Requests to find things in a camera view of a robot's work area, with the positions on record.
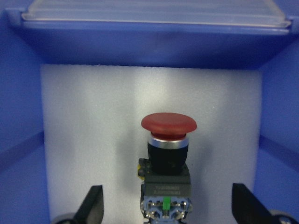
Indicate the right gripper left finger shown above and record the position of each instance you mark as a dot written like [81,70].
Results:
[91,209]

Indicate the right blue bin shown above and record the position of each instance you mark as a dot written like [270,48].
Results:
[25,46]

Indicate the red push button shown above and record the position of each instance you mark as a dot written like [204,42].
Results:
[166,182]

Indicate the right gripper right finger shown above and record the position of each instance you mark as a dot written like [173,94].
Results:
[246,208]

